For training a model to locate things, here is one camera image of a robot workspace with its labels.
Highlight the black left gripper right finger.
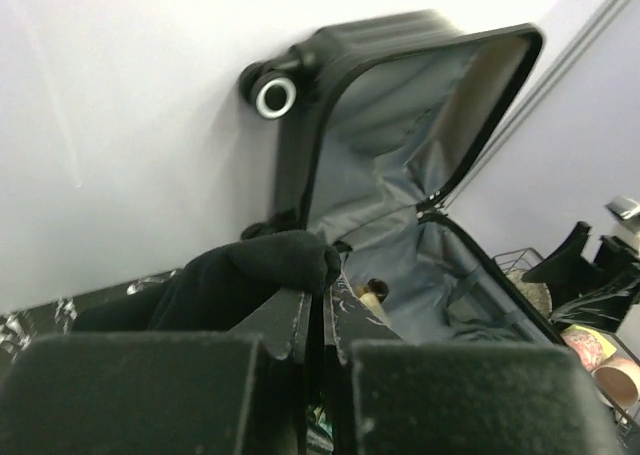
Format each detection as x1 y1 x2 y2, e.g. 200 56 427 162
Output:
323 278 623 454

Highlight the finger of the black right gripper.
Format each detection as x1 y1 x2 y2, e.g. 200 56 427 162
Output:
522 221 602 285

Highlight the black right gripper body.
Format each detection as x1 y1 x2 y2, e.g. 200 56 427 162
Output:
592 194 640 321

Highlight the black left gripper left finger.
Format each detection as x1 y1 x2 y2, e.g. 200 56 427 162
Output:
1 290 312 454

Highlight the black floral print garment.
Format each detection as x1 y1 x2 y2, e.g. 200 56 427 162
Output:
72 230 341 333

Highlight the space astronaut hard-shell suitcase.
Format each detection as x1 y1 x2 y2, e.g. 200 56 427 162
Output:
238 11 559 344

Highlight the grey woven round coaster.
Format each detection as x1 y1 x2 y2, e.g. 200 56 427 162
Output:
506 269 552 318

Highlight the pink patterned mug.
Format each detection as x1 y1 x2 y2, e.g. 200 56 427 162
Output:
561 325 617 371

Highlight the peach pink mug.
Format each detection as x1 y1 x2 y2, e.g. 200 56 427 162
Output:
592 356 639 409

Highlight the small brown jar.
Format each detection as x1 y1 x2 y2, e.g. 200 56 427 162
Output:
367 278 389 298

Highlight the black wire basket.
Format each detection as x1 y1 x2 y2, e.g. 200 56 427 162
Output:
494 248 639 436

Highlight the aluminium rail frame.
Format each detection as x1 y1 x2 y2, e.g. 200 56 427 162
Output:
458 0 632 191

